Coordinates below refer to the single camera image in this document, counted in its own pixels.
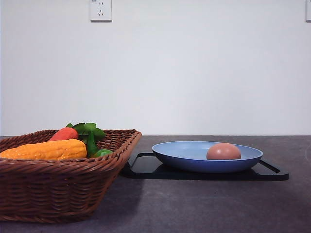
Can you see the blue plate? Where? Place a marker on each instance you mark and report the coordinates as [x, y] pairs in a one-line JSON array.
[[191, 156]]

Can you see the brown egg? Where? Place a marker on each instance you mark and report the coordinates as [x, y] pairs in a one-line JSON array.
[[223, 151]]

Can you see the brown wicker basket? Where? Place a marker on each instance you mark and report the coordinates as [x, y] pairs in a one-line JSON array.
[[58, 191]]

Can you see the black serving tray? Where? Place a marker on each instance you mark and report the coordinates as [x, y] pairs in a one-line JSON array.
[[145, 165]]

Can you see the green toy pepper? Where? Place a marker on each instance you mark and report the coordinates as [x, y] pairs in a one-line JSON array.
[[103, 152]]

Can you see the green leafy toy vegetable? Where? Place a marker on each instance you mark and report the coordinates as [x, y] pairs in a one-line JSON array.
[[90, 134]]

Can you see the orange toy carrot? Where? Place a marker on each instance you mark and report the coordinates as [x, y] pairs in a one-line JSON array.
[[65, 133]]

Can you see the orange toy corn cob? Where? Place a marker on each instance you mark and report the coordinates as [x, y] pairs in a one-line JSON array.
[[48, 150]]

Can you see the white wall socket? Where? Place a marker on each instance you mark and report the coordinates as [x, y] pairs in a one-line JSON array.
[[100, 11]]

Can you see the white wall switch plate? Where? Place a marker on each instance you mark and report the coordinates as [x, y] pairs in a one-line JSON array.
[[308, 11]]

